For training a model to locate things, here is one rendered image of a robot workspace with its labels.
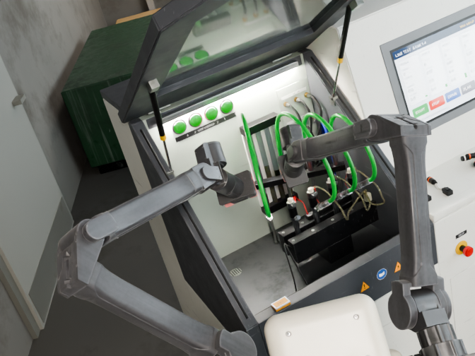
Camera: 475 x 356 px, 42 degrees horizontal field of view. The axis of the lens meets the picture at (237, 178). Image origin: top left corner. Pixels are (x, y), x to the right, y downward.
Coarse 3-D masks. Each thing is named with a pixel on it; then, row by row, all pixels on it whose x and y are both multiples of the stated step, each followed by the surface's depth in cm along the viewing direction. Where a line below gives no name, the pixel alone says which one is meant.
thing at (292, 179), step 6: (282, 156) 184; (282, 162) 183; (282, 168) 183; (288, 174) 180; (294, 174) 179; (300, 174) 182; (306, 174) 182; (288, 180) 182; (294, 180) 182; (300, 180) 182; (306, 180) 182; (288, 186) 181
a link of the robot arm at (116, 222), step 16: (192, 176) 140; (160, 192) 132; (176, 192) 136; (192, 192) 139; (112, 208) 123; (128, 208) 124; (144, 208) 127; (160, 208) 130; (96, 224) 113; (112, 224) 116; (128, 224) 122; (96, 240) 112; (112, 240) 121
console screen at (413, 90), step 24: (432, 24) 211; (456, 24) 215; (384, 48) 205; (408, 48) 209; (432, 48) 212; (456, 48) 216; (408, 72) 210; (432, 72) 214; (456, 72) 218; (408, 96) 211; (432, 96) 215; (456, 96) 219; (432, 120) 216
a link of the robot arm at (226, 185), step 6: (216, 162) 150; (222, 168) 154; (222, 174) 149; (228, 174) 150; (222, 180) 148; (228, 180) 149; (234, 180) 152; (216, 186) 149; (222, 186) 148; (228, 186) 150; (222, 192) 151; (228, 192) 152
